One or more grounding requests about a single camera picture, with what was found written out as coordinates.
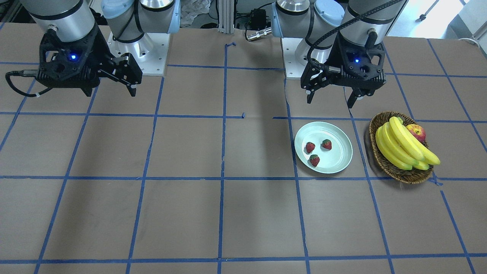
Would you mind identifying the silver cable connector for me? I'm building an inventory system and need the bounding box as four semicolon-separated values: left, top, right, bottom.
245;27;272;42

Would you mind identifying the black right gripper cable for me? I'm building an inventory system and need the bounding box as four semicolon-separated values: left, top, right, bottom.
5;70;52;98

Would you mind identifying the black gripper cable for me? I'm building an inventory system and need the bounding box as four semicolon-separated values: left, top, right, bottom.
307;0;406;73
5;70;52;98

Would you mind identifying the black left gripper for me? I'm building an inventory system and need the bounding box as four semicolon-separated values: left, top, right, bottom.
301;34;387;109

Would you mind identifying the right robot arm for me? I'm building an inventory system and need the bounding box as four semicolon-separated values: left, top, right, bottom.
5;0;181;97

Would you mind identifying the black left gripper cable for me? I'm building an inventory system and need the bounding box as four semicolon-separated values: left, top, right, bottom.
307;0;406;73

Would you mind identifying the red apple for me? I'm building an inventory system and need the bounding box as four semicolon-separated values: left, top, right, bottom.
406;124;426;143

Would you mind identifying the aluminium frame post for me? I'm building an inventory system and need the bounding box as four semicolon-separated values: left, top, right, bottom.
215;0;235;35

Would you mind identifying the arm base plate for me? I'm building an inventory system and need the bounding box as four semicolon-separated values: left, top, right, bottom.
281;38;309;80
107;33;171;76

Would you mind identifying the red strawberry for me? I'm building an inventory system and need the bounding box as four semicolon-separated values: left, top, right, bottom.
304;142;315;154
321;139;333;150

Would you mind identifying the woven wicker basket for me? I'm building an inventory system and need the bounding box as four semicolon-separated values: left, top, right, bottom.
368;111;433;184

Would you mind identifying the black power adapter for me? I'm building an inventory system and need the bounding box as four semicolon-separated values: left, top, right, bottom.
248;8;267;31

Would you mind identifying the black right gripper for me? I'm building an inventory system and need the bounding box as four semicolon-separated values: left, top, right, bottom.
35;27;143;97

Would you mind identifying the strawberry with green top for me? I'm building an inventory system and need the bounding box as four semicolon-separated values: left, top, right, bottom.
308;154;320;167

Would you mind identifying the light green plate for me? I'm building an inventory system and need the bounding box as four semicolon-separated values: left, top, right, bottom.
294;121;353;174

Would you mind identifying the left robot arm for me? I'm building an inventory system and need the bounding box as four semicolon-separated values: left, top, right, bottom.
271;0;407;108

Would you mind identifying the yellow banana bunch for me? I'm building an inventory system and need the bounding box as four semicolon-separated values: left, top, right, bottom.
374;116;441;170

